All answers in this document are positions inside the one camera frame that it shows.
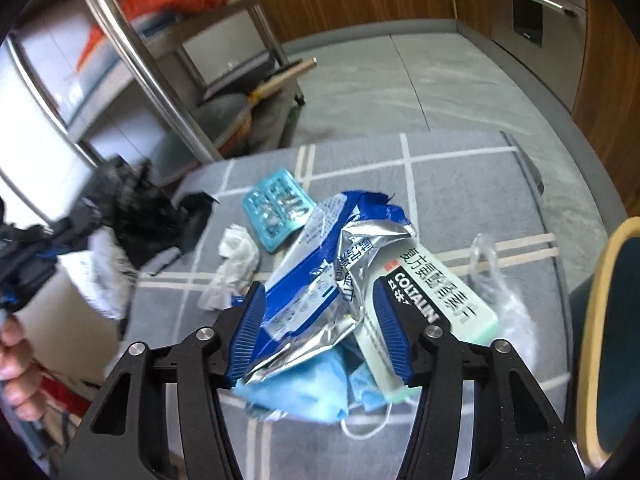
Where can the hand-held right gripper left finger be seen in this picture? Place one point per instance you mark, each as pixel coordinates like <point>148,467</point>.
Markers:
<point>250,330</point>

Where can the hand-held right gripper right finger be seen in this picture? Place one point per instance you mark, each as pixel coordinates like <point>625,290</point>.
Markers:
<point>395,330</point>

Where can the mint green medicine box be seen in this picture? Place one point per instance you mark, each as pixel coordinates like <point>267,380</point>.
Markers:
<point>450,305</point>

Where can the white tissue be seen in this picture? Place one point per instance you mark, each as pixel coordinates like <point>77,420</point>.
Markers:
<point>235,255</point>

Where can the blue face mask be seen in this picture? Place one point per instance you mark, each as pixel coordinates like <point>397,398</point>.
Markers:
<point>300,390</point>

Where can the blue silver foil wrapper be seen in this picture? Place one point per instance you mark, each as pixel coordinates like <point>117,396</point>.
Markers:
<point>300,265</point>

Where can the teal blister pack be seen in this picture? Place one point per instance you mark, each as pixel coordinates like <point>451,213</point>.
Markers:
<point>272,210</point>

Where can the black trash bag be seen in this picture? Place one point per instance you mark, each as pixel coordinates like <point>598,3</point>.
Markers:
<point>145,210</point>

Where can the person's left hand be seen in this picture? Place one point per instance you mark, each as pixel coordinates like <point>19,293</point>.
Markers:
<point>17,360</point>

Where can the white printed paper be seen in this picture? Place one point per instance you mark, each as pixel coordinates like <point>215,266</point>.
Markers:
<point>95,275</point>

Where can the clear plastic bag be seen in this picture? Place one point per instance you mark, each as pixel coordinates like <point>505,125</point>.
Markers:
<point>510,310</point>

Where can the grey plaid mat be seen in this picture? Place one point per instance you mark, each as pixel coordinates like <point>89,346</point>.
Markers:
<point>450,195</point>

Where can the dark table tennis paddle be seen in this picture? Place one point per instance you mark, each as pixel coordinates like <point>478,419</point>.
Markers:
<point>172,160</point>

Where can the clear plastic storage box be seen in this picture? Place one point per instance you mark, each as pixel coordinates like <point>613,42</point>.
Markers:
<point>115,75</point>

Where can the metal shelf rack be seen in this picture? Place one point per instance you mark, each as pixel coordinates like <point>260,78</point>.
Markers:
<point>150,75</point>

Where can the wooden rim teal chair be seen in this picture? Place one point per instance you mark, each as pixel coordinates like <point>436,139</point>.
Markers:
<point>620,340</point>

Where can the orange plastic bag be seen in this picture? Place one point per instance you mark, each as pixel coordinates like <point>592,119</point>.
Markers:
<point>97,45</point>

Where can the stainless steel appliance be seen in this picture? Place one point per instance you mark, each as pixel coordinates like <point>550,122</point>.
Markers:
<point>560,50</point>

